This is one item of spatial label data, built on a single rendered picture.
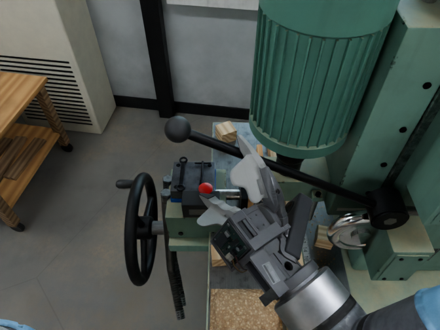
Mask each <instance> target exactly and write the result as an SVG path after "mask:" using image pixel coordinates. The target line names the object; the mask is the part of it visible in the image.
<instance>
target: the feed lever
mask: <svg viewBox="0 0 440 330"><path fill-rule="evenodd" d="M164 133H165V135H166V137H167V138H168V139H169V140H170V141H172V142H174V143H182V142H184V141H186V140H187V139H189V140H191V141H195V142H197V143H200V144H202V145H205V146H207V147H211V148H213V149H216V150H218V151H221V152H224V153H226V154H229V155H232V156H235V157H237V158H240V159H243V158H244V156H243V154H242V153H241V151H240V149H239V147H236V146H234V145H231V144H229V143H226V142H224V141H221V140H219V139H215V138H214V137H211V136H207V135H206V134H203V133H200V132H197V131H195V130H192V129H191V125H190V123H189V121H188V120H187V119H185V118H184V117H180V116H174V117H171V118H170V119H168V120H167V121H166V123H165V125H164ZM260 157H261V158H262V159H263V161H264V162H265V164H266V166H268V167H269V168H270V170H272V171H274V172H277V173H279V174H282V175H286V176H288V177H291V178H293V179H296V180H298V181H302V182H303V183H307V184H309V185H312V186H314V187H317V188H319V189H323V190H325V191H328V192H330V193H333V194H336V195H339V196H341V197H344V198H347V199H349V200H352V201H354V202H357V203H360V204H363V205H365V207H366V210H367V214H368V217H369V220H370V223H371V226H372V227H374V228H376V229H380V230H390V229H396V228H397V227H400V226H402V225H404V224H405V223H406V222H407V221H408V220H409V216H410V215H415V216H419V214H418V212H417V210H416V207H415V206H406V205H405V203H404V201H403V198H402V195H401V193H400V192H399V190H397V189H395V188H391V187H383V188H379V189H375V190H373V191H371V192H370V193H369V194H367V196H363V195H361V194H358V193H356V192H353V191H350V190H348V189H345V188H342V187H339V186H337V185H334V184H332V183H330V182H327V181H324V180H322V179H319V178H317V177H314V176H312V175H309V174H306V173H304V172H301V171H298V170H296V169H293V168H290V167H289V166H285V165H283V164H280V163H278V162H275V161H273V160H270V159H268V158H265V157H263V156H260Z"/></svg>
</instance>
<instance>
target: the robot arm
mask: <svg viewBox="0 0 440 330"><path fill-rule="evenodd" d="M236 139H237V142H238V146H239V149H240V151H241V153H242V154H243V156H244V158H243V159H242V160H241V161H240V162H239V163H238V164H237V165H235V167H234V168H233V169H232V170H231V171H230V180H231V183H232V184H233V185H234V186H235V187H243V188H245V190H246V192H247V195H248V198H249V200H250V201H251V202H253V205H252V206H251V207H249V208H247V209H246V208H243V209H242V210H241V209H240V208H238V207H236V206H234V207H232V206H229V205H228V204H226V203H225V201H223V200H219V199H218V198H217V197H216V196H215V195H214V194H206V193H200V194H199V197H200V198H201V199H202V201H203V203H204V204H205V205H206V206H207V207H208V209H207V210H206V211H205V212H204V213H203V214H202V215H201V216H200V217H199V218H198V219H197V223H198V224H199V225H200V226H201V227H208V226H212V225H220V226H221V228H220V229H219V230H218V231H217V232H216V233H215V235H214V236H213V238H212V239H213V240H211V241H210V242H211V244H212V245H213V247H214V248H215V249H216V251H217V252H218V254H219V255H220V256H221V258H222V260H224V262H225V264H226V265H227V266H228V268H229V269H230V271H231V272H234V271H235V270H237V271H238V272H240V273H244V272H246V271H247V270H248V271H249V273H250V274H251V275H252V276H253V278H254V280H255V281H256V282H257V283H258V285H259V287H260V288H261V289H262V290H263V292H264V293H263V294H262V295H261V296H260V297H259V299H260V300H261V302H262V303H263V304H264V306H265V307H266V306H268V305H269V304H270V303H271V302H272V301H274V300H275V299H276V300H278V299H279V301H278V302H277V303H276V304H275V305H274V310H275V312H276V313H277V315H278V316H279V317H280V319H281V320H282V321H283V323H284V324H285V326H286V327H287V328H288V329H289V330H440V285H437V286H435V287H431V288H424V289H420V290H418V291H417V292H416V293H415V294H414V295H411V296H410V297H407V298H405V299H402V300H400V301H397V302H395V303H393V304H390V305H388V306H385V307H384V308H381V309H379V310H376V311H374V312H371V313H369V314H366V312H365V311H364V310H363V309H362V307H360V305H359V304H358V303H357V301H356V300H355V299H354V298H353V296H351V294H350V293H349V292H348V290H347V289H346V288H345V287H344V286H343V284H342V283H341V282H340V280H339V279H338V278H337V277H336V276H335V275H334V273H333V272H332V271H331V269H330V268H329V267H328V266H324V267H322V268H321V269H319V270H317V269H318V268H319V266H318V265H317V264H316V263H315V262H314V260H313V259H311V260H310V261H309V262H307V263H306V264H304V265H303V266H302V265H301V264H300V262H298V260H299V259H300V258H301V252H302V248H303V242H304V237H305V233H306V228H307V224H308V218H309V215H310V209H311V205H312V199H311V198H309V197H307V196H306V195H304V194H303V193H299V194H298V195H297V196H296V197H294V198H293V199H292V200H290V201H289V202H288V203H287V204H286V205H285V201H284V196H283V192H282V190H281V188H280V186H279V184H278V182H277V181H276V178H275V177H274V175H273V173H272V172H271V170H270V168H269V167H268V166H266V164H265V162H264V161H263V159H262V158H261V157H260V155H259V154H258V152H257V151H256V150H255V149H254V148H253V147H252V146H251V145H250V144H249V142H248V141H247V140H246V139H245V138H244V137H243V136H242V135H237V136H236ZM243 266H245V267H246V268H247V269H244V268H243ZM240 269H242V270H245V271H244V272H242V271H240ZM0 330H35V329H33V328H32V327H30V326H27V325H20V324H18V322H15V321H10V320H2V319H0Z"/></svg>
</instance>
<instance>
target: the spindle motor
mask: <svg viewBox="0 0 440 330"><path fill-rule="evenodd" d="M399 2H400V0H259V8H258V16H257V31H256V40H255V54H254V63H253V78H252V86H251V101H250V108H249V127H250V129H251V131H252V133H253V135H254V136H255V138H256V139H257V140H258V141H259V142H260V143H261V144H262V145H264V146H265V147H266V148H268V149H270V150H271V151H273V152H275V153H278V154H280V155H283V156H288V157H291V158H300V159H311V158H319V157H323V156H327V155H330V154H331V153H333V152H335V151H336V150H337V149H339V148H340V147H341V146H342V145H343V144H344V142H345V141H346V138H347V136H348V133H349V131H350V128H351V125H352V123H353V120H354V117H355V115H356V113H357V110H358V107H359V105H360V102H361V99H362V97H363V94H364V92H365V89H366V87H367V84H368V82H369V79H370V77H371V73H372V72H373V69H374V66H375V64H376V61H377V58H378V55H379V53H380V50H381V48H382V45H383V43H384V40H385V38H386V35H387V33H388V30H389V28H390V25H391V23H392V20H393V18H394V14H395V12H396V10H397V7H398V4H399Z"/></svg>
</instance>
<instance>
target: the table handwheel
mask: <svg viewBox="0 0 440 330"><path fill-rule="evenodd" d="M144 186H145V190H146V193H147V205H146V208H145V211H144V214H143V216H139V215H138V211H139V203H140V198H141V193H142V190H143V187H144ZM157 235H164V227H163V221H158V204H157V197H156V189H155V184H154V181H153V178H152V177H151V176H150V175H149V174H148V173H146V172H142V173H140V174H138V175H137V176H136V178H135V179H134V181H133V183H132V186H131V189H130V193H129V196H128V201H127V206H126V215H125V224H124V255H125V262H126V269H127V273H128V276H129V278H130V281H131V282H132V283H133V284H134V285H136V286H143V285H144V284H145V283H146V282H147V281H148V279H149V277H150V275H151V272H152V269H153V264H154V261H155V253H156V243H157ZM137 240H140V246H141V271H140V269H139V263H138V251H137Z"/></svg>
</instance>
